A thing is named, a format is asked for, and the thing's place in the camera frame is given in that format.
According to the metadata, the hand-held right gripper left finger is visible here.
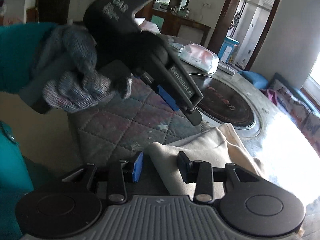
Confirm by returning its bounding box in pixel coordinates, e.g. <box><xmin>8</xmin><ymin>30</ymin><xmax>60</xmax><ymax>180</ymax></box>
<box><xmin>61</xmin><ymin>151</ymin><xmax>144</xmax><ymax>203</ymax></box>

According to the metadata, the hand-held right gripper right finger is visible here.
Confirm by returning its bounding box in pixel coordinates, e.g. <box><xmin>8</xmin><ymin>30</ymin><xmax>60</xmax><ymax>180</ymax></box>
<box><xmin>177</xmin><ymin>151</ymin><xmax>260</xmax><ymax>203</ymax></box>

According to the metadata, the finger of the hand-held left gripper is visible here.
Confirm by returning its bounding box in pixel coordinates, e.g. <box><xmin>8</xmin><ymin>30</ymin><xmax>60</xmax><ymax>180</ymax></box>
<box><xmin>156</xmin><ymin>84</ymin><xmax>180</xmax><ymax>112</ymax></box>

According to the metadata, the cream garment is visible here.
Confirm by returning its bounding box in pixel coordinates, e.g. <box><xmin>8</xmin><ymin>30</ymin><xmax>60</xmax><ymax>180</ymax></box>
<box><xmin>144</xmin><ymin>123</ymin><xmax>267</xmax><ymax>198</ymax></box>

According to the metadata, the person's left hand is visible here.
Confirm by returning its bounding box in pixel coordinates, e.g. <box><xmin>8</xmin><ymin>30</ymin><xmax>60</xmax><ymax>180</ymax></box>
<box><xmin>41</xmin><ymin>25</ymin><xmax>133</xmax><ymax>113</ymax></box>

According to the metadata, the pink white package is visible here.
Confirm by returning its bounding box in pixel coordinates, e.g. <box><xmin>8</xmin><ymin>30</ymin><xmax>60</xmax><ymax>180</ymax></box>
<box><xmin>135</xmin><ymin>17</ymin><xmax>161</xmax><ymax>34</ymax></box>

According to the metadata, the white pink wipes pack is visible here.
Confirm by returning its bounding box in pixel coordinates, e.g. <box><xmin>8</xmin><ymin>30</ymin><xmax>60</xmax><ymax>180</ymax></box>
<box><xmin>179</xmin><ymin>43</ymin><xmax>220</xmax><ymax>74</ymax></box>

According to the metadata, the round black hotplate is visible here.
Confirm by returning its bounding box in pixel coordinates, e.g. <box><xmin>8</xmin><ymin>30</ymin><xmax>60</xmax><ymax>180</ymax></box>
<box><xmin>187</xmin><ymin>72</ymin><xmax>257</xmax><ymax>132</ymax></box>

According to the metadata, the flat dark packet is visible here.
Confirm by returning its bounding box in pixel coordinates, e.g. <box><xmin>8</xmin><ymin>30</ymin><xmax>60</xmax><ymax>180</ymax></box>
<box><xmin>217</xmin><ymin>62</ymin><xmax>236</xmax><ymax>75</ymax></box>

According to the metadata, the dark wooden cabinet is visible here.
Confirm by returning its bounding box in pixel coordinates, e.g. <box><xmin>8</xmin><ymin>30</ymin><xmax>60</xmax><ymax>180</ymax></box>
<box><xmin>136</xmin><ymin>0</ymin><xmax>212</xmax><ymax>46</ymax></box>

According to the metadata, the light blue cabinet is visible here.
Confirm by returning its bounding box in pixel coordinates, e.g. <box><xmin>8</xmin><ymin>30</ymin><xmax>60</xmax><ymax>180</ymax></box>
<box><xmin>217</xmin><ymin>35</ymin><xmax>242</xmax><ymax>64</ymax></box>

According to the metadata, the blue sofa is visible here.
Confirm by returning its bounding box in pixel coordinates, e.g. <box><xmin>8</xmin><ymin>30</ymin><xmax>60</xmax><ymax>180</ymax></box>
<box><xmin>237</xmin><ymin>70</ymin><xmax>320</xmax><ymax>140</ymax></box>

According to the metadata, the purple cloth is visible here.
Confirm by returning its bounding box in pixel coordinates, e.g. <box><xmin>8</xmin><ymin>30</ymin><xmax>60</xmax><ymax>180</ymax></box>
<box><xmin>260</xmin><ymin>87</ymin><xmax>280</xmax><ymax>105</ymax></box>

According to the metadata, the low butterfly print cushion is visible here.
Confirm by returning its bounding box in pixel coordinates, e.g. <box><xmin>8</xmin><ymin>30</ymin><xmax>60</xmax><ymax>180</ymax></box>
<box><xmin>269</xmin><ymin>79</ymin><xmax>313</xmax><ymax>120</ymax></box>

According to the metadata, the person's teal clothing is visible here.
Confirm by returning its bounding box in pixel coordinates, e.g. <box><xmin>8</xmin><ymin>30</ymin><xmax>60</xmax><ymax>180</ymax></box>
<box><xmin>0</xmin><ymin>120</ymin><xmax>34</xmax><ymax>240</ymax></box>

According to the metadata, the window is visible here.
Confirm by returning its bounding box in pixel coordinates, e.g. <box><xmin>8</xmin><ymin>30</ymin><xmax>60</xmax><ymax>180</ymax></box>
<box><xmin>301</xmin><ymin>55</ymin><xmax>320</xmax><ymax>100</ymax></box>

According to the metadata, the dark wooden door frame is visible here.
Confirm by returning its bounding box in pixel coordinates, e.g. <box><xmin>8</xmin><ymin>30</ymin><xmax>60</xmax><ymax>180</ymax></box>
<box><xmin>35</xmin><ymin>0</ymin><xmax>75</xmax><ymax>25</ymax></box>
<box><xmin>207</xmin><ymin>0</ymin><xmax>285</xmax><ymax>72</ymax></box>

